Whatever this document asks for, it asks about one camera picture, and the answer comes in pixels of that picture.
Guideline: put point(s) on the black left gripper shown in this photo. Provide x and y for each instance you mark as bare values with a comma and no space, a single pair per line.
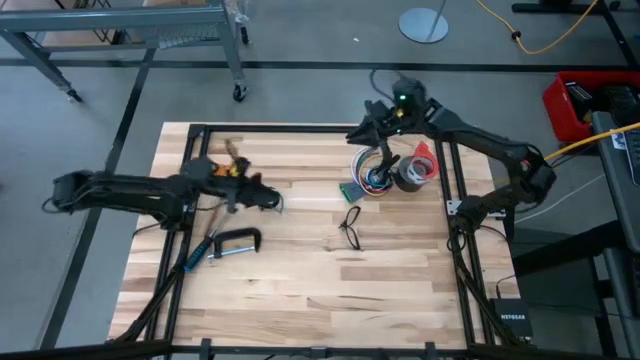
240,192

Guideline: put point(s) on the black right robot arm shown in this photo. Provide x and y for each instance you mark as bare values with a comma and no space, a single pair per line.
480,140

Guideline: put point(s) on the green edged grey pad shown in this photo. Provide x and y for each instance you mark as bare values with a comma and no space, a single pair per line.
352,192

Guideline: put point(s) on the grey desk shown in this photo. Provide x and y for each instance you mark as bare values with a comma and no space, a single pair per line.
615,200

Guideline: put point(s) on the black aluminium rig frame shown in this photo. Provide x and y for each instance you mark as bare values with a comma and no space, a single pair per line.
320,128

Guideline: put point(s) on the black box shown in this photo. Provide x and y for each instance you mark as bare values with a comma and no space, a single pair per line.
407,186

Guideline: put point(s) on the red tape roll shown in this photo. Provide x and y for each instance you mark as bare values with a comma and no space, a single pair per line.
432,162

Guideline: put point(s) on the red plastic bin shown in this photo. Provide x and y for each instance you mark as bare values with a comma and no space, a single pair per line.
555,115

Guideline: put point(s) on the round grey stand base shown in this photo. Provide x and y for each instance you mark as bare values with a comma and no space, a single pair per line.
422,27

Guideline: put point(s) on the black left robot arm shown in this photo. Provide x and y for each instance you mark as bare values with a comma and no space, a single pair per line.
125,192

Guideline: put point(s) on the black Netgear router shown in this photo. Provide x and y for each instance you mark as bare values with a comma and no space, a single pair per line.
512,317

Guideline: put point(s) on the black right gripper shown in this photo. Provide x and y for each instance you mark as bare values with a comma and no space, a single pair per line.
382,120

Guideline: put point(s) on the white bracket plate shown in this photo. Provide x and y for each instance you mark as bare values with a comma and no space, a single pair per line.
454,207

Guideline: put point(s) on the white printed tape roll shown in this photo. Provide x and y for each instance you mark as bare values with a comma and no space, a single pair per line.
404,170

